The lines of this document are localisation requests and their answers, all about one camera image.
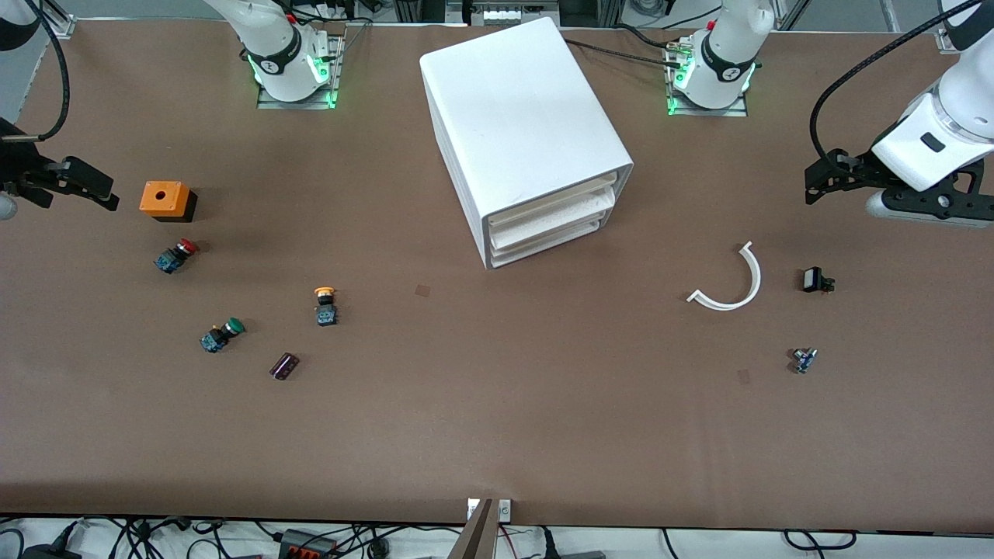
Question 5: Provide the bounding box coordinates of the black looped cable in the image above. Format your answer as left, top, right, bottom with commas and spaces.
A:
783, 529, 858, 551

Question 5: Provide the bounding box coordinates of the orange box with hole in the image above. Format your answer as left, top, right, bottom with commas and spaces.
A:
139, 181, 198, 224

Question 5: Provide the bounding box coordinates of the white curved plastic piece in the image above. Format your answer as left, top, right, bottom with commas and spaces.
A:
686, 241, 763, 312

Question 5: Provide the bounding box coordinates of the black cable on table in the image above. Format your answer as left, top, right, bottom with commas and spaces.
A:
561, 36, 688, 71

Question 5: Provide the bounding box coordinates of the green push button switch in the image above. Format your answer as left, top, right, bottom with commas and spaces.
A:
200, 317, 246, 354

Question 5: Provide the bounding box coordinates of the white plastic drawer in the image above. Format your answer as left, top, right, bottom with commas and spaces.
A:
488, 190, 617, 251
485, 172, 620, 231
491, 220, 603, 269

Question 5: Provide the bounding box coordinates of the white drawer cabinet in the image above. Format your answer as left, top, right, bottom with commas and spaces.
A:
419, 16, 634, 270

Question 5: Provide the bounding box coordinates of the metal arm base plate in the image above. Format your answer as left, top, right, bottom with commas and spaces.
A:
256, 33, 345, 110
665, 37, 751, 118

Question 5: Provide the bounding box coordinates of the red push button switch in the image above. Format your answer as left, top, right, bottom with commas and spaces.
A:
153, 238, 200, 275

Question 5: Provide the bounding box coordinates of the brown wedge-shaped post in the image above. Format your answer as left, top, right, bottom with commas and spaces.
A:
448, 499, 499, 559

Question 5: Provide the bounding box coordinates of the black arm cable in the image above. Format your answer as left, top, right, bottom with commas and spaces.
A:
808, 0, 985, 165
0, 0, 73, 144

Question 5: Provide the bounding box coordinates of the black power strip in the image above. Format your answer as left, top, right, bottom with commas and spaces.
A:
278, 528, 340, 559

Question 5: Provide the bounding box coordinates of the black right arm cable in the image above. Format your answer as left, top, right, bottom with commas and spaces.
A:
0, 0, 73, 144

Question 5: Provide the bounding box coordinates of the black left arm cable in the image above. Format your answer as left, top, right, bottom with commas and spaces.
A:
808, 0, 985, 165

